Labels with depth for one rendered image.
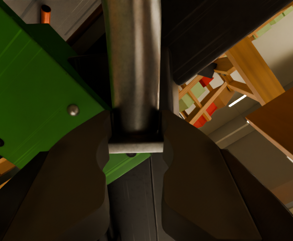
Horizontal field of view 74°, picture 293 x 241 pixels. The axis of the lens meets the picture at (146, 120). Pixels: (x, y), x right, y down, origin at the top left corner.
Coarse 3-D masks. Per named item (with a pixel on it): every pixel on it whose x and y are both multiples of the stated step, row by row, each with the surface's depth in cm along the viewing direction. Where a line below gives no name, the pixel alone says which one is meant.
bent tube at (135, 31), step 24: (120, 0) 9; (144, 0) 9; (120, 24) 9; (144, 24) 9; (120, 48) 10; (144, 48) 10; (120, 72) 10; (144, 72) 10; (120, 96) 11; (144, 96) 11; (120, 120) 12; (144, 120) 11; (120, 144) 11; (144, 144) 11
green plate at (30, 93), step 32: (0, 0) 14; (0, 32) 14; (32, 32) 14; (0, 64) 15; (32, 64) 15; (64, 64) 15; (0, 96) 16; (32, 96) 16; (64, 96) 16; (96, 96) 17; (0, 128) 17; (32, 128) 17; (64, 128) 17; (128, 160) 19
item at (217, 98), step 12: (192, 84) 338; (204, 84) 366; (180, 96) 317; (192, 96) 336; (216, 96) 360; (228, 96) 396; (180, 108) 343; (204, 108) 337; (216, 108) 367; (192, 120) 316; (204, 120) 343
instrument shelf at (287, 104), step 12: (288, 96) 59; (264, 108) 63; (276, 108) 58; (288, 108) 54; (252, 120) 61; (264, 120) 57; (276, 120) 52; (288, 120) 49; (264, 132) 52; (276, 132) 48; (288, 132) 45; (276, 144) 47; (288, 144) 42; (288, 156) 44
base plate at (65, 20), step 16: (16, 0) 41; (32, 0) 44; (48, 0) 47; (64, 0) 51; (80, 0) 55; (96, 0) 60; (32, 16) 48; (64, 16) 56; (80, 16) 62; (64, 32) 63
